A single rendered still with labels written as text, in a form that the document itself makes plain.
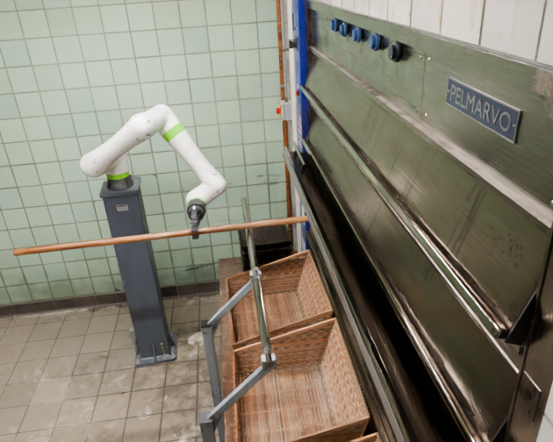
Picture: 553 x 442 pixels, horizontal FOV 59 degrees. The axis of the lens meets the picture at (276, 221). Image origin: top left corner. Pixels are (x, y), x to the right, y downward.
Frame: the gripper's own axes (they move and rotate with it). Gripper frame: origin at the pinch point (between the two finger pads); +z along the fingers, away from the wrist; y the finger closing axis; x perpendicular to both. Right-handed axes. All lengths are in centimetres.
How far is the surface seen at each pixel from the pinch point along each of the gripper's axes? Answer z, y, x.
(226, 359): 18, 61, -8
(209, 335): 38.6, 28.6, -3.0
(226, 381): 33, 61, -7
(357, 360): 68, 24, -57
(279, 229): -56, 34, -44
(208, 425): 87, 26, -3
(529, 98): 135, -86, -62
